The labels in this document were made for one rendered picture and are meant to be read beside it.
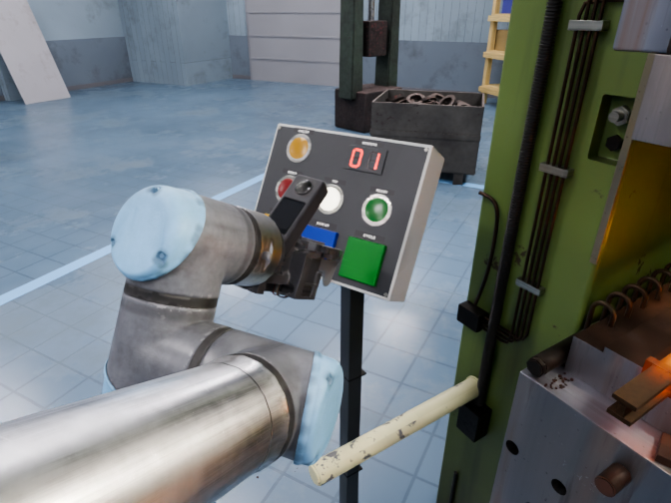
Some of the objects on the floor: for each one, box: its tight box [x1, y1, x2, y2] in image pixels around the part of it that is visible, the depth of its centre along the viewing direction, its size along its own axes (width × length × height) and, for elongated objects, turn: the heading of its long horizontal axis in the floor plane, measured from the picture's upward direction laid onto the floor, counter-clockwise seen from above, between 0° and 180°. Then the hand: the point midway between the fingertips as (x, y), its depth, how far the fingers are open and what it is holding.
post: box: [339, 285, 364, 503], centre depth 120 cm, size 4×4×108 cm
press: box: [335, 0, 402, 133], centre depth 574 cm, size 73×92×279 cm
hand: (335, 251), depth 75 cm, fingers closed
